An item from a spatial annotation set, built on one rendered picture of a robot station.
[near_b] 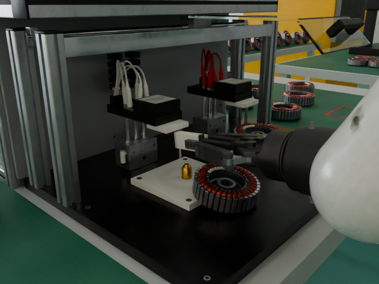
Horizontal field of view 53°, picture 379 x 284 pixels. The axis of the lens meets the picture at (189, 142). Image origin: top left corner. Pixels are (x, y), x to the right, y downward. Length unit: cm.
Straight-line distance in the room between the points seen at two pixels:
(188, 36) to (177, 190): 31
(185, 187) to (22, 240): 28
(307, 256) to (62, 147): 41
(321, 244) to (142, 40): 46
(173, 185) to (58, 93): 25
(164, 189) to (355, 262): 137
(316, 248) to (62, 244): 38
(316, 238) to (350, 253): 135
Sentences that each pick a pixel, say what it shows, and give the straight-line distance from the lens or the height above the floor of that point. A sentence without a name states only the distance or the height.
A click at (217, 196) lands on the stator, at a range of 60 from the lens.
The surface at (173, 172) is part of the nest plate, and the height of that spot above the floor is 78.
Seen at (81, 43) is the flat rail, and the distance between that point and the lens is 64.
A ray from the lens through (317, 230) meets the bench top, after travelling 66.
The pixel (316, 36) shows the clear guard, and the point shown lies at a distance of 76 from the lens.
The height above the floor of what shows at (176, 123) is 88.
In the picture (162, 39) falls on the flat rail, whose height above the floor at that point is 103.
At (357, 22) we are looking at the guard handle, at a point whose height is 106.
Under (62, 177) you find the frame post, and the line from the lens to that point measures 65.
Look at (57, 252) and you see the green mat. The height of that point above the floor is 75.
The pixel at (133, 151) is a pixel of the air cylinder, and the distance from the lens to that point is 77.
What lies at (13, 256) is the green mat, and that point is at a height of 75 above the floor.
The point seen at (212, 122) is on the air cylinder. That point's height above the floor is 81.
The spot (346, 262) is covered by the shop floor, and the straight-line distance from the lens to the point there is 192.
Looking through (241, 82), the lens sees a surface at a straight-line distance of 89.
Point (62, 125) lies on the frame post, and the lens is 64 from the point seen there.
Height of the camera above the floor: 109
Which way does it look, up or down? 20 degrees down
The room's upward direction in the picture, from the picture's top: straight up
